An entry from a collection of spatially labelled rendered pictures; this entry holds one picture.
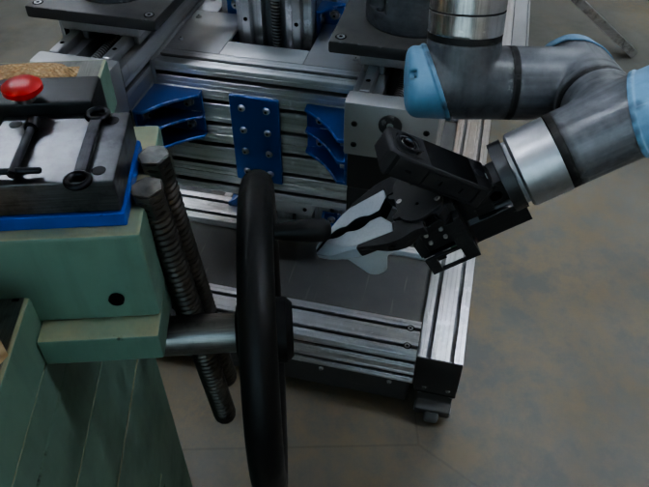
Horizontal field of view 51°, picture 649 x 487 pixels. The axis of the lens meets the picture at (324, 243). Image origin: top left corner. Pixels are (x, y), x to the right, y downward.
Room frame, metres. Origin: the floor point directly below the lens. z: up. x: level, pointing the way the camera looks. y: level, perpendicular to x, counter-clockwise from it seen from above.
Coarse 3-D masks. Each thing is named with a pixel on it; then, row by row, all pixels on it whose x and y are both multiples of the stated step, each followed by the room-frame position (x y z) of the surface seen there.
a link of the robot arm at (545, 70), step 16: (528, 48) 0.63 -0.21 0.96; (544, 48) 0.63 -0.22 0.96; (560, 48) 0.63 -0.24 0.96; (576, 48) 0.63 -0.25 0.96; (592, 48) 0.63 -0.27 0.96; (528, 64) 0.60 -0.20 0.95; (544, 64) 0.60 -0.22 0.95; (560, 64) 0.60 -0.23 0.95; (576, 64) 0.60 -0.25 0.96; (592, 64) 0.59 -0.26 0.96; (608, 64) 0.59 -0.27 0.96; (528, 80) 0.59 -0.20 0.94; (544, 80) 0.59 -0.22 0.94; (560, 80) 0.59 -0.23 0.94; (528, 96) 0.59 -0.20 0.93; (544, 96) 0.59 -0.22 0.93; (560, 96) 0.57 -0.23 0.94; (528, 112) 0.59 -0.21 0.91; (544, 112) 0.59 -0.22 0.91
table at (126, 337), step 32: (0, 64) 0.70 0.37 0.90; (64, 64) 0.70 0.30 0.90; (96, 64) 0.70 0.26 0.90; (0, 320) 0.32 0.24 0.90; (32, 320) 0.33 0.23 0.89; (64, 320) 0.35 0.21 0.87; (96, 320) 0.35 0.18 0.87; (128, 320) 0.35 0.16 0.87; (160, 320) 0.35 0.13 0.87; (32, 352) 0.32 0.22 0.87; (64, 352) 0.33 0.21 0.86; (96, 352) 0.33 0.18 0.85; (128, 352) 0.33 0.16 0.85; (160, 352) 0.33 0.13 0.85; (0, 384) 0.27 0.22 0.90; (32, 384) 0.30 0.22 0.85; (0, 416) 0.25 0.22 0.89; (0, 448) 0.23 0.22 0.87; (0, 480) 0.22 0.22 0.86
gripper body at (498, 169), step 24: (504, 168) 0.49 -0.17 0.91; (408, 192) 0.52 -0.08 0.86; (432, 192) 0.50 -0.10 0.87; (504, 192) 0.50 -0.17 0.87; (408, 216) 0.48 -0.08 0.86; (432, 216) 0.49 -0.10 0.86; (456, 216) 0.48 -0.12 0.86; (480, 216) 0.50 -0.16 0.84; (504, 216) 0.50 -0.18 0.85; (528, 216) 0.50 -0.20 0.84; (432, 240) 0.49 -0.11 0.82; (456, 240) 0.48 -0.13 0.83; (480, 240) 0.50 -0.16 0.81; (432, 264) 0.48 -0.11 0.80; (456, 264) 0.48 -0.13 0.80
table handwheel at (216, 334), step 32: (256, 192) 0.41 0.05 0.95; (256, 224) 0.37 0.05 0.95; (256, 256) 0.34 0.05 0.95; (256, 288) 0.32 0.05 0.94; (192, 320) 0.38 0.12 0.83; (224, 320) 0.38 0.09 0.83; (256, 320) 0.30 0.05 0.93; (288, 320) 0.38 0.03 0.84; (192, 352) 0.36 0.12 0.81; (224, 352) 0.37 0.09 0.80; (256, 352) 0.28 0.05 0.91; (288, 352) 0.36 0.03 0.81; (256, 384) 0.27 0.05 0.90; (256, 416) 0.26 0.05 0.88; (256, 448) 0.25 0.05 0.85; (256, 480) 0.24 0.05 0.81
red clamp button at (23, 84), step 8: (8, 80) 0.45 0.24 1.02; (16, 80) 0.45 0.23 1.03; (24, 80) 0.45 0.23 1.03; (32, 80) 0.45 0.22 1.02; (40, 80) 0.45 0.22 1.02; (0, 88) 0.44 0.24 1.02; (8, 88) 0.44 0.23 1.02; (16, 88) 0.44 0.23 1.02; (24, 88) 0.44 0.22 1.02; (32, 88) 0.44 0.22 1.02; (40, 88) 0.45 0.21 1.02; (8, 96) 0.44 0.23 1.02; (16, 96) 0.43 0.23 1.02; (24, 96) 0.44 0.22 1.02; (32, 96) 0.44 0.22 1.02
